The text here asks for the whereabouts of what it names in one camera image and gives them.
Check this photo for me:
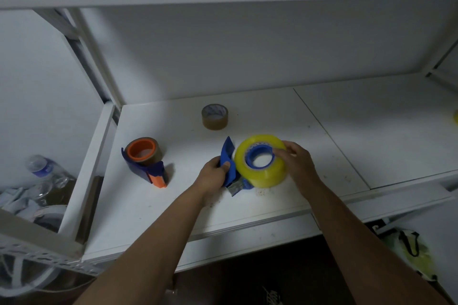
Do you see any person's left hand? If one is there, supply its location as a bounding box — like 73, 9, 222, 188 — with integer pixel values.
193, 155, 232, 197

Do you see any person's right hand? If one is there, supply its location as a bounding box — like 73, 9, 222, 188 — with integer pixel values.
272, 141, 325, 199

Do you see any small brown tape roll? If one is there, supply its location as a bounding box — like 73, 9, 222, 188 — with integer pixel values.
201, 103, 229, 132

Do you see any orange and blue tape dispenser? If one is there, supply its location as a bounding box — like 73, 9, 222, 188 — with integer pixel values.
121, 137, 169, 189

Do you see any person's right forearm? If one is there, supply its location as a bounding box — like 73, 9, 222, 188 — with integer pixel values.
302, 183, 450, 305

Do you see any person's left forearm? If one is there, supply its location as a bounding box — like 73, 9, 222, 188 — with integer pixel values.
73, 183, 209, 305

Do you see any large brown tape roll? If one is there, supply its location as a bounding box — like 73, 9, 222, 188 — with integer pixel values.
124, 136, 164, 166

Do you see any white metal shelf rack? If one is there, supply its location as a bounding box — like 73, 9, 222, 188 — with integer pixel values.
0, 0, 458, 277

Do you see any black shoe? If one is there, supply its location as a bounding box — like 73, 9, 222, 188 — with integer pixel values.
260, 285, 284, 305

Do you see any green yellow bag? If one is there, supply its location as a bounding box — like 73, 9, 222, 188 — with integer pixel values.
380, 229, 440, 283

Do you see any clear plastic water bottle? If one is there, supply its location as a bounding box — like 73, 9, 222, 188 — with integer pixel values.
25, 154, 69, 188

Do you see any clear glass jar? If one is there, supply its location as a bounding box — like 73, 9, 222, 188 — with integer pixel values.
34, 181, 55, 203

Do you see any white crumpled cloth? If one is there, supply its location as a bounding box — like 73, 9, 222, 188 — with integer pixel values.
0, 186, 41, 222

